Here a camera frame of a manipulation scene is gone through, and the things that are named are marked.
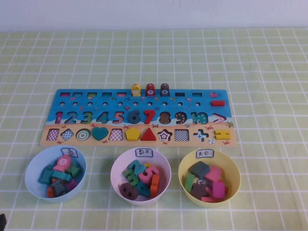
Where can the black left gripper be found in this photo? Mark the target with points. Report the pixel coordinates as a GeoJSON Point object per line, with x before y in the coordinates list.
{"type": "Point", "coordinates": [2, 222]}

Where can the yellow equals sign piece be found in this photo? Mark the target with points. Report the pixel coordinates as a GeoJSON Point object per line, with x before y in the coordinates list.
{"type": "Point", "coordinates": [222, 137]}

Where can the light blue bowl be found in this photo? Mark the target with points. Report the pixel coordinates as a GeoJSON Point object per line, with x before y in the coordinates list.
{"type": "Point", "coordinates": [32, 185]}

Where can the orange fish piece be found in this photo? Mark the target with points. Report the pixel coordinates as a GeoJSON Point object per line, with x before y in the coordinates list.
{"type": "Point", "coordinates": [50, 191]}

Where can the teal striped fish piece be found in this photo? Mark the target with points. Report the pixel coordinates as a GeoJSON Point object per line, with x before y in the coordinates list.
{"type": "Point", "coordinates": [45, 176]}

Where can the dark grey fish piece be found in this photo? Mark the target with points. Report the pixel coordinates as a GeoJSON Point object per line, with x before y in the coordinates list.
{"type": "Point", "coordinates": [58, 188]}

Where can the teal plain fish piece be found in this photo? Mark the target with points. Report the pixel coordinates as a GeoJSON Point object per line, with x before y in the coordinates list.
{"type": "Point", "coordinates": [61, 176]}

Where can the purple fish piece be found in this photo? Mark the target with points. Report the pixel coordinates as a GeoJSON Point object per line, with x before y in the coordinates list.
{"type": "Point", "coordinates": [71, 184]}

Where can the pink fish piece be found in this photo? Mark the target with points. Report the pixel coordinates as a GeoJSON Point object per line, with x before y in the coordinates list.
{"type": "Point", "coordinates": [62, 163]}

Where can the green fish piece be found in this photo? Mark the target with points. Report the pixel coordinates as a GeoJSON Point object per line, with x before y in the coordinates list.
{"type": "Point", "coordinates": [74, 169]}

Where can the paper label on blue bowl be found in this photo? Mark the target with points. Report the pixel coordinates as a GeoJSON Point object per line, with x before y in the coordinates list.
{"type": "Point", "coordinates": [69, 152]}

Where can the teal heart piece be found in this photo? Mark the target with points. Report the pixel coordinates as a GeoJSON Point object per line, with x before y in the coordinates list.
{"type": "Point", "coordinates": [100, 132]}

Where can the yellow number piece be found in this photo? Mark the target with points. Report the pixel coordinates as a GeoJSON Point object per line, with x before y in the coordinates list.
{"type": "Point", "coordinates": [147, 165]}

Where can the yellow pentagon piece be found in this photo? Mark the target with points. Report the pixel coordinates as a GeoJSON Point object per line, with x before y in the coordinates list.
{"type": "Point", "coordinates": [132, 134]}

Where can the orange number piece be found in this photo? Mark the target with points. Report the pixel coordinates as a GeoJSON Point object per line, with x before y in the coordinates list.
{"type": "Point", "coordinates": [155, 185]}

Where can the paper label on pink bowl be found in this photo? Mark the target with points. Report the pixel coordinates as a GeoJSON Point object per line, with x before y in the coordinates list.
{"type": "Point", "coordinates": [144, 152]}

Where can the pale pink bowl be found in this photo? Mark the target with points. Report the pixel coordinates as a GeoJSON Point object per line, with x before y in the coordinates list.
{"type": "Point", "coordinates": [166, 178]}

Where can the red triangle piece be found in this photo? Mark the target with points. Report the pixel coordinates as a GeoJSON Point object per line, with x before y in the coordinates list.
{"type": "Point", "coordinates": [149, 136]}

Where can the blue number puzzle board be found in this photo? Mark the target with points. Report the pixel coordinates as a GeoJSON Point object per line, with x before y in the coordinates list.
{"type": "Point", "coordinates": [144, 126]}

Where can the yellow fish peg piece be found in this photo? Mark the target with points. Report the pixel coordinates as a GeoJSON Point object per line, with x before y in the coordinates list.
{"type": "Point", "coordinates": [136, 91]}

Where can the green shape piece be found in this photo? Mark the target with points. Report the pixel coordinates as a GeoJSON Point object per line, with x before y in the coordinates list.
{"type": "Point", "coordinates": [189, 182]}

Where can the red fish peg piece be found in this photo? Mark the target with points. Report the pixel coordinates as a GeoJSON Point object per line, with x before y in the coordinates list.
{"type": "Point", "coordinates": [150, 91]}

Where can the brown star piece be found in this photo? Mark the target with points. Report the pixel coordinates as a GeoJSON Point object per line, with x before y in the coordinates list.
{"type": "Point", "coordinates": [199, 191]}

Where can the white patterned small piece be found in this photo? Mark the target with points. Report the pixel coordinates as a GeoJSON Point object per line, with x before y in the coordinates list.
{"type": "Point", "coordinates": [201, 182]}

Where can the dark grey diamond piece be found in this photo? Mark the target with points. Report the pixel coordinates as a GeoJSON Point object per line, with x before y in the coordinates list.
{"type": "Point", "coordinates": [199, 169]}

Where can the coral red shape piece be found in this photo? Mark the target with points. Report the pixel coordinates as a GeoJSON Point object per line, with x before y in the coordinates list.
{"type": "Point", "coordinates": [209, 199]}

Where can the brown fish peg piece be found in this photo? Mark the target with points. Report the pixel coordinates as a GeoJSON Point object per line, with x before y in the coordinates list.
{"type": "Point", "coordinates": [164, 91]}

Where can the paper label on yellow bowl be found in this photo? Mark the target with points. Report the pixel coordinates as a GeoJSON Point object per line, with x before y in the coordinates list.
{"type": "Point", "coordinates": [204, 154]}

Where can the pink square piece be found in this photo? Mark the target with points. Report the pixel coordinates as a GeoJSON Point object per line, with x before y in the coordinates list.
{"type": "Point", "coordinates": [214, 174]}

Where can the magenta rectangle piece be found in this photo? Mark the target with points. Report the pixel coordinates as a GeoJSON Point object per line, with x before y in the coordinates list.
{"type": "Point", "coordinates": [218, 189]}

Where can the yellow bowl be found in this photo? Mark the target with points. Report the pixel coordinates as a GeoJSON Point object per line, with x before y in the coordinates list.
{"type": "Point", "coordinates": [234, 183]}

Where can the red minus sign piece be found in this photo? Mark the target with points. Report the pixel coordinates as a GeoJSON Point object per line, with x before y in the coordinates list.
{"type": "Point", "coordinates": [217, 103]}

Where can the brown number eight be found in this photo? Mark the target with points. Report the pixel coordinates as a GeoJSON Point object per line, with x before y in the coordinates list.
{"type": "Point", "coordinates": [128, 191]}

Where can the green number three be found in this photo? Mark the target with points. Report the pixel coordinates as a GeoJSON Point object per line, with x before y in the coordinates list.
{"type": "Point", "coordinates": [130, 178]}

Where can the teal number two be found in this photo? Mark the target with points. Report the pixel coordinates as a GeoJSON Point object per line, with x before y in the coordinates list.
{"type": "Point", "coordinates": [135, 167]}

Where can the teal number four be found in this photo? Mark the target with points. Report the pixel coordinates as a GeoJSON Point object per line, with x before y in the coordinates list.
{"type": "Point", "coordinates": [143, 190]}

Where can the pink number five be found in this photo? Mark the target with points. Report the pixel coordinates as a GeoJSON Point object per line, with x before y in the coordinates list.
{"type": "Point", "coordinates": [148, 174]}

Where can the dark blue number six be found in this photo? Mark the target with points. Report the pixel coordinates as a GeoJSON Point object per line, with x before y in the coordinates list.
{"type": "Point", "coordinates": [132, 119]}

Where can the red number seven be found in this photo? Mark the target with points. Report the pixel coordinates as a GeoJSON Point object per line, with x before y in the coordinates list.
{"type": "Point", "coordinates": [149, 116]}

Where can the green checkered tablecloth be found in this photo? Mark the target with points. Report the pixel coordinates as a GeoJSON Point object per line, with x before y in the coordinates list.
{"type": "Point", "coordinates": [264, 72]}

